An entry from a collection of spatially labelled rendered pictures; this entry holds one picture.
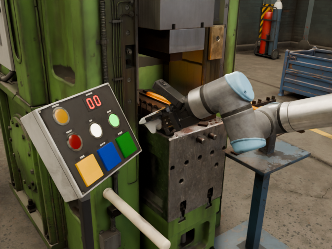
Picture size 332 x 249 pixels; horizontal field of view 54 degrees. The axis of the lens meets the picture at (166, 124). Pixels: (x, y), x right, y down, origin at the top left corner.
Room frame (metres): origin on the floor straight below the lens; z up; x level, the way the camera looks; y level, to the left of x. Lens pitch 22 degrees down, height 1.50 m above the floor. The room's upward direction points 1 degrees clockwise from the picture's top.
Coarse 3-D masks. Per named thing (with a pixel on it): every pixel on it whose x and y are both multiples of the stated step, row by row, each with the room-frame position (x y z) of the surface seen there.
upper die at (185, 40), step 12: (144, 36) 1.49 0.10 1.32; (156, 36) 1.42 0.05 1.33; (168, 36) 1.36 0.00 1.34; (180, 36) 1.39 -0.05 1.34; (192, 36) 1.43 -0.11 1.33; (204, 36) 1.48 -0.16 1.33; (156, 48) 1.42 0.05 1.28; (168, 48) 1.36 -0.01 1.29; (180, 48) 1.39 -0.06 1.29; (192, 48) 1.43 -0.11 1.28
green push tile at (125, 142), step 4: (128, 132) 1.07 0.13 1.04; (120, 136) 1.02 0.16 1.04; (124, 136) 1.04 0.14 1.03; (128, 136) 1.06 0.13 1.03; (116, 140) 1.00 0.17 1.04; (120, 140) 1.01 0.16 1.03; (124, 140) 1.03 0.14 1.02; (128, 140) 1.04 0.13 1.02; (132, 140) 1.06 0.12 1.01; (120, 144) 1.00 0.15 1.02; (124, 144) 1.02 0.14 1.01; (128, 144) 1.03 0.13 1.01; (132, 144) 1.05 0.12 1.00; (120, 148) 1.00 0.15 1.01; (124, 148) 1.01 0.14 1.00; (128, 148) 1.02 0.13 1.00; (132, 148) 1.04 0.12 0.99; (136, 148) 1.05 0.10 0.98; (124, 152) 1.00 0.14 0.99; (128, 152) 1.01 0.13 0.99; (132, 152) 1.03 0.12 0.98; (124, 156) 0.99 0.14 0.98
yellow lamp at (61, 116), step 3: (57, 111) 0.89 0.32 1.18; (60, 111) 0.90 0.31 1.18; (63, 111) 0.91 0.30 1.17; (57, 114) 0.88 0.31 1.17; (60, 114) 0.89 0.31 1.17; (63, 114) 0.90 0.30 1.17; (66, 114) 0.91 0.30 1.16; (57, 117) 0.88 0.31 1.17; (60, 117) 0.88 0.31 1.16; (63, 117) 0.89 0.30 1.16; (66, 117) 0.90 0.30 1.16; (57, 120) 0.87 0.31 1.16; (60, 120) 0.88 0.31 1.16; (63, 120) 0.89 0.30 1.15; (66, 120) 0.90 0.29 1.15
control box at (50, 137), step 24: (72, 96) 0.97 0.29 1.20; (24, 120) 0.86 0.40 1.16; (48, 120) 0.85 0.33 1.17; (72, 120) 0.92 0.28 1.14; (96, 120) 0.99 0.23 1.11; (120, 120) 1.08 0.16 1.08; (48, 144) 0.82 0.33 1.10; (96, 144) 0.93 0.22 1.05; (48, 168) 0.83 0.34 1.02; (72, 168) 0.81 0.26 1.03; (72, 192) 0.79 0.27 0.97
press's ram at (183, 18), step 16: (144, 0) 1.40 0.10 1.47; (160, 0) 1.32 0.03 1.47; (176, 0) 1.37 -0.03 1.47; (192, 0) 1.43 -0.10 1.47; (208, 0) 1.49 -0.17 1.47; (144, 16) 1.40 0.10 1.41; (160, 16) 1.32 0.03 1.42; (176, 16) 1.37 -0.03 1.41; (192, 16) 1.43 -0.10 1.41; (208, 16) 1.49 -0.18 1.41
